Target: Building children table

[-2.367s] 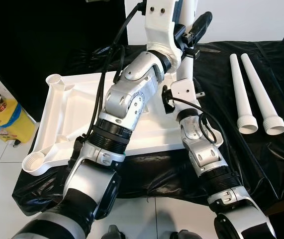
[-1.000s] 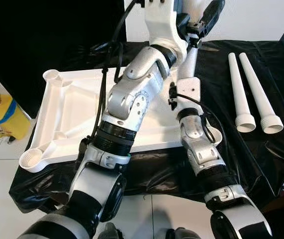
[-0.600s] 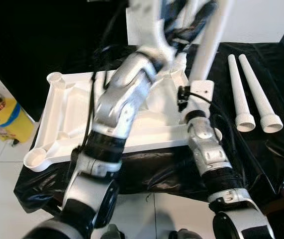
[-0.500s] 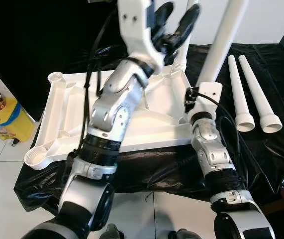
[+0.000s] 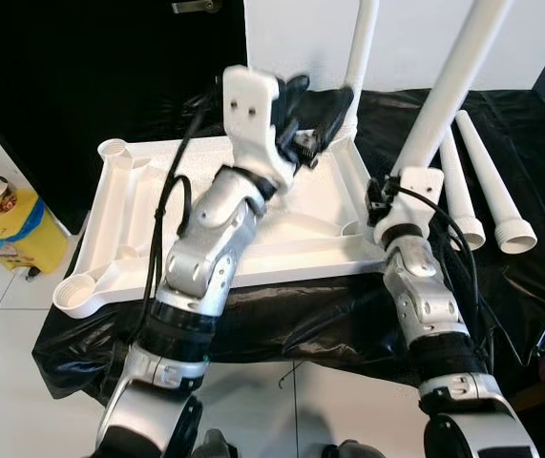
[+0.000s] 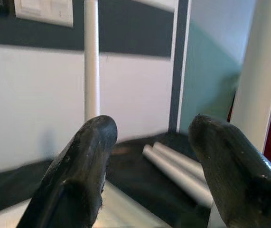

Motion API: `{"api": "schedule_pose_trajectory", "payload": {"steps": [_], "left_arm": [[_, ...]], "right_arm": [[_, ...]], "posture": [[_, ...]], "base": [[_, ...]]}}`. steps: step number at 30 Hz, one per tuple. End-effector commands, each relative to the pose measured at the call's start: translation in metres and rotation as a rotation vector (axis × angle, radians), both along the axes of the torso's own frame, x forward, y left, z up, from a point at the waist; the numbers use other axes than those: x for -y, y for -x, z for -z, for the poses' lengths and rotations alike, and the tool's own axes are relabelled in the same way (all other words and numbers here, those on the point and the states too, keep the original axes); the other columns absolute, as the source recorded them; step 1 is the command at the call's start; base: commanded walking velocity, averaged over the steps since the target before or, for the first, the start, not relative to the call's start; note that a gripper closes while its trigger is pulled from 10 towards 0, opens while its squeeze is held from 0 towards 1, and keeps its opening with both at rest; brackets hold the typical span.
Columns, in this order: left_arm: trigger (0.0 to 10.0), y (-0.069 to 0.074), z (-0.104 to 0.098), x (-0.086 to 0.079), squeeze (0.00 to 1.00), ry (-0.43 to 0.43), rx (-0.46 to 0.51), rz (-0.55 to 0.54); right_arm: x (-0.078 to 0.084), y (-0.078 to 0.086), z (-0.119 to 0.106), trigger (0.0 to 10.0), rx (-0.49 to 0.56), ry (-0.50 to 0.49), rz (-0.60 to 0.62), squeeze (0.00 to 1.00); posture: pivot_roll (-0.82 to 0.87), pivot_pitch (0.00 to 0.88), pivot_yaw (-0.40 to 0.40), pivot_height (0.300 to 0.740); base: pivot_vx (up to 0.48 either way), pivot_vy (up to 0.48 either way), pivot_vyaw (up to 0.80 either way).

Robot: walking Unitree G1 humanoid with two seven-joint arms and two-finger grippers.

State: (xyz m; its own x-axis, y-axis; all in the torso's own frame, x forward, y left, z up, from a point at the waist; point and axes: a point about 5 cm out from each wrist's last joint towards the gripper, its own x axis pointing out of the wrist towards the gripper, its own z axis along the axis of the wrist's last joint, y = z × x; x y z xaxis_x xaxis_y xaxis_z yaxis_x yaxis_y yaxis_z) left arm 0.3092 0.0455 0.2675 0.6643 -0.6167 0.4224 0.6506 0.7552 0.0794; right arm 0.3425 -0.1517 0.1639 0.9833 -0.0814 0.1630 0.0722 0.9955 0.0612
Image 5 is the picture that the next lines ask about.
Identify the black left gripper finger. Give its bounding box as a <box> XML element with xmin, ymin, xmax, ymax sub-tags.
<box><xmin>275</xmin><ymin>73</ymin><xmax>312</xmax><ymax>132</ymax></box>
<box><xmin>304</xmin><ymin>87</ymin><xmax>355</xmax><ymax>156</ymax></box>

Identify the white plastic children table top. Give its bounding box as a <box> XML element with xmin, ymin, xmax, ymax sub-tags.
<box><xmin>52</xmin><ymin>134</ymin><xmax>416</xmax><ymax>319</ymax></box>

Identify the black plastic table cover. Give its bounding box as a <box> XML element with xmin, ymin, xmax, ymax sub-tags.
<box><xmin>31</xmin><ymin>89</ymin><xmax>545</xmax><ymax>402</ymax></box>

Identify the thin dark floor thread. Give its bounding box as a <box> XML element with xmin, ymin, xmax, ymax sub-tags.
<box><xmin>280</xmin><ymin>357</ymin><xmax>305</xmax><ymax>381</ymax></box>

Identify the black door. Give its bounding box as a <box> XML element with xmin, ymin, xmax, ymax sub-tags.
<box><xmin>0</xmin><ymin>0</ymin><xmax>249</xmax><ymax>206</ymax></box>

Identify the dark brown wooden bar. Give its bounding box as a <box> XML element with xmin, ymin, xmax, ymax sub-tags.
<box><xmin>511</xmin><ymin>367</ymin><xmax>545</xmax><ymax>411</ymax></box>

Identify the dark grey robot right leg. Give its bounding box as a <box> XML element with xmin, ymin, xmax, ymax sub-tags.
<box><xmin>322</xmin><ymin>439</ymin><xmax>388</xmax><ymax>458</ymax></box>

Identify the dark grey robot leg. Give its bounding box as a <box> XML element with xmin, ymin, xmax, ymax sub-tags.
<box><xmin>322</xmin><ymin>439</ymin><xmax>388</xmax><ymax>458</ymax></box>
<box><xmin>191</xmin><ymin>429</ymin><xmax>240</xmax><ymax>458</ymax></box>

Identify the dark grey robot left leg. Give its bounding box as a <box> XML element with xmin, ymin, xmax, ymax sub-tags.
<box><xmin>191</xmin><ymin>429</ymin><xmax>240</xmax><ymax>458</ymax></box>

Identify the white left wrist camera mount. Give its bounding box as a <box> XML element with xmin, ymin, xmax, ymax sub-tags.
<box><xmin>222</xmin><ymin>65</ymin><xmax>297</xmax><ymax>187</ymax></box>

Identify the brass door handle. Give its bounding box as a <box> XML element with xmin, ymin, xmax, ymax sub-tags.
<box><xmin>172</xmin><ymin>0</ymin><xmax>223</xmax><ymax>14</ymax></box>

